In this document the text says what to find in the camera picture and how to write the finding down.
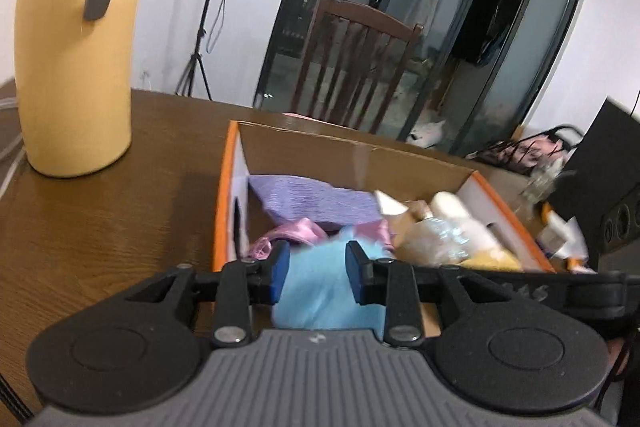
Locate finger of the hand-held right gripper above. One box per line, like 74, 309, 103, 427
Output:
462, 270, 571, 304

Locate yellow thermos jug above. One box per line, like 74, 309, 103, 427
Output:
14, 0, 142, 179

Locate black tripod stand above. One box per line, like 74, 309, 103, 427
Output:
175, 0, 241, 100

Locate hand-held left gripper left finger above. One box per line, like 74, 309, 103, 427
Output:
122, 240, 291, 349

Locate hanging dark clothes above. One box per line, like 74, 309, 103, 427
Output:
462, 0, 526, 68

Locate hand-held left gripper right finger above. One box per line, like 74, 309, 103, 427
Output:
346, 241, 511, 349

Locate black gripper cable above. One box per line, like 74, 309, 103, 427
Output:
0, 376, 32, 424

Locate white triangular foam piece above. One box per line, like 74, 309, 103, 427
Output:
374, 190, 412, 217

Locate light blue cloth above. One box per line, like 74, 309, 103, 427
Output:
270, 227, 393, 343

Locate white cable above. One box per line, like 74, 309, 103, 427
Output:
0, 94, 26, 203

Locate dark wooden slatted chair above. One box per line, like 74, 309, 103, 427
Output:
291, 0, 425, 131

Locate yellow sponge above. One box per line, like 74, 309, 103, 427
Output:
460, 247, 523, 272

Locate white plush dog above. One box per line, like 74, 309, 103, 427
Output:
406, 120, 447, 146

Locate white foam cylinder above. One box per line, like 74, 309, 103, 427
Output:
430, 191, 496, 253

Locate black speaker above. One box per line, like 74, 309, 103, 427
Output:
542, 97, 640, 273

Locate bundle of black cables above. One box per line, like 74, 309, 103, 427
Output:
465, 124, 583, 176

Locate purple cloth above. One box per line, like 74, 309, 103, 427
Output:
248, 174, 383, 230

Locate orange cardboard box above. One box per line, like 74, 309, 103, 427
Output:
212, 120, 556, 343

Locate pink satin cloth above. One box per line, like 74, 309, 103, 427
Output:
247, 217, 391, 259

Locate clear plastic bag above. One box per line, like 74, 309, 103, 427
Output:
400, 217, 476, 266

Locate white paper sheet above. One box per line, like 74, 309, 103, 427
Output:
539, 214, 590, 259

